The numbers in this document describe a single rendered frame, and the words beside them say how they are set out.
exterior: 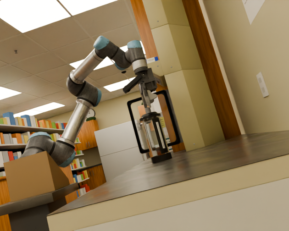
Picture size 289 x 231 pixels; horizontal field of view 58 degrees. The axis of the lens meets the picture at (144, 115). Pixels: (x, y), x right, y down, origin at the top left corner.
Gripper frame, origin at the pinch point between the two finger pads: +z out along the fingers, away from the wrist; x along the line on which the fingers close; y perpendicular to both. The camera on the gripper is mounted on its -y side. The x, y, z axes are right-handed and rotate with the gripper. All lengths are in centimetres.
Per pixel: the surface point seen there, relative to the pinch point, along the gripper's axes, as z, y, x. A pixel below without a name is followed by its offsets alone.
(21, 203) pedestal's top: 28, -66, -2
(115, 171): 53, -28, 539
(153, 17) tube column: -57, 22, 20
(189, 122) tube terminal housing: 10.7, 25.1, 19.4
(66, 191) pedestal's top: 29, -48, 10
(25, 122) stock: -77, -153, 330
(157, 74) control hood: -22.4, 15.0, 22.2
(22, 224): 38, -70, 5
